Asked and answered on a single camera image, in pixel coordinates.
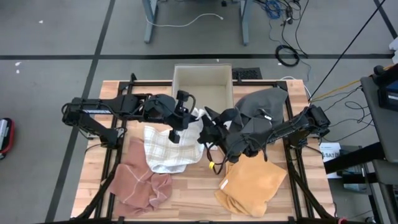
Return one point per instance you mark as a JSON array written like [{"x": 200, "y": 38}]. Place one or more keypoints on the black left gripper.
[{"x": 180, "y": 118}]

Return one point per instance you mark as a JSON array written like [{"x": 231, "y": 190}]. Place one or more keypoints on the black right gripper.
[{"x": 217, "y": 135}]

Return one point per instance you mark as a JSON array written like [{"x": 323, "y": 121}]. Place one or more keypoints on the white plaid kitchen towel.
[{"x": 164, "y": 149}]

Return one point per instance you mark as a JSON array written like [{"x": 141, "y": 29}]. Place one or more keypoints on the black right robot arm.
[{"x": 280, "y": 129}]

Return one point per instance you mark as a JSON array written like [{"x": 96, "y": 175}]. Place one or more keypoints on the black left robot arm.
[{"x": 124, "y": 105}]

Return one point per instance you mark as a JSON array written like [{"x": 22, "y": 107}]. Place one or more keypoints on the dark grey towel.
[{"x": 264, "y": 102}]

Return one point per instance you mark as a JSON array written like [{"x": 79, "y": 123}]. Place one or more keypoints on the mustard yellow towel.
[{"x": 252, "y": 183}]

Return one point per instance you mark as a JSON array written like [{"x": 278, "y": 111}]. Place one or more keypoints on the pink striped towel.
[{"x": 133, "y": 183}]

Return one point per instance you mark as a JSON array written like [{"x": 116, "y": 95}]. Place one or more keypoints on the beige fabric storage box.
[{"x": 202, "y": 77}]

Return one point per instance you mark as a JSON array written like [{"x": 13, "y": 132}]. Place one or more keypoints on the black perforated floor plate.
[{"x": 248, "y": 74}]

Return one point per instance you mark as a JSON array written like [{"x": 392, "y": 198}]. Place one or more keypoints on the grey desk leg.
[
  {"x": 245, "y": 28},
  {"x": 150, "y": 28}
]

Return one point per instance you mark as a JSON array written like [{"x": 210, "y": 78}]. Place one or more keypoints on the white printed paper box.
[{"x": 329, "y": 154}]

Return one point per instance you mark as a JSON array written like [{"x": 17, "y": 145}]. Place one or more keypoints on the red round knob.
[{"x": 342, "y": 221}]

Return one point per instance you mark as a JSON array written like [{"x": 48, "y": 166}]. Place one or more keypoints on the black side desk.
[{"x": 382, "y": 130}]

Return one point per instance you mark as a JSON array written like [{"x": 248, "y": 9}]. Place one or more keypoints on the black electronics case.
[{"x": 388, "y": 99}]

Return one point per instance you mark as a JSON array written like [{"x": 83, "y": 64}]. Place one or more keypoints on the red and black bag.
[{"x": 6, "y": 137}]

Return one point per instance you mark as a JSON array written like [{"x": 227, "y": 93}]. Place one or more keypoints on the long thin black pole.
[{"x": 361, "y": 31}]

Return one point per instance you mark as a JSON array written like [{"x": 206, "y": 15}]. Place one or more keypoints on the white crumpled sheet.
[{"x": 394, "y": 49}]

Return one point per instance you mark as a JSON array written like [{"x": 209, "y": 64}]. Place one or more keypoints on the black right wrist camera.
[{"x": 212, "y": 115}]

